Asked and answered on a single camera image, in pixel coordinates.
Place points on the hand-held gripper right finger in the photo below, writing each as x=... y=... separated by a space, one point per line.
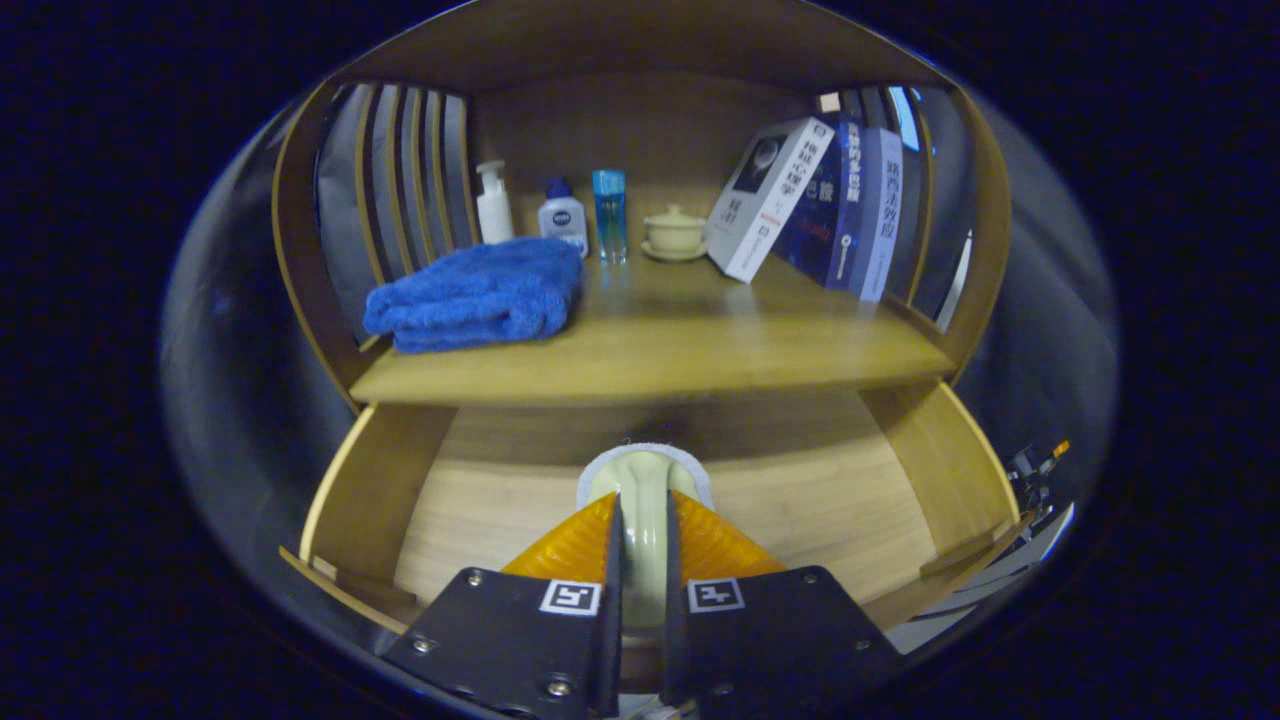
x=675 y=650

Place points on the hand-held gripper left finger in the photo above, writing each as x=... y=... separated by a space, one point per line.
x=613 y=650

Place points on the wooden drawer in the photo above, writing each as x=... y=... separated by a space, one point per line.
x=480 y=510

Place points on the wooden countertop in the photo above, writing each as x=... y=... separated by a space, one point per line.
x=680 y=340

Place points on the blue folded towel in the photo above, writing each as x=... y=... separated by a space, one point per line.
x=470 y=295

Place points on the black device with orange tip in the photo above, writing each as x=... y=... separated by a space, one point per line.
x=1030 y=465

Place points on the beige lidded teacup with saucer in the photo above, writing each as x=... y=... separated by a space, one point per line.
x=675 y=235

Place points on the white bottle with blue cap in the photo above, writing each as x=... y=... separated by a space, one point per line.
x=563 y=220

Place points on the clear blue bottle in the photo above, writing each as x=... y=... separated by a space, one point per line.
x=609 y=215

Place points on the dark blue book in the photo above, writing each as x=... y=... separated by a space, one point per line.
x=815 y=230

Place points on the white pump bottle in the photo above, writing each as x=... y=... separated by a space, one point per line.
x=494 y=215

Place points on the white book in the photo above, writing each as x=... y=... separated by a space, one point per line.
x=765 y=200

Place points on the pale lavender book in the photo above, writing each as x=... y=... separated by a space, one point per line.
x=880 y=220

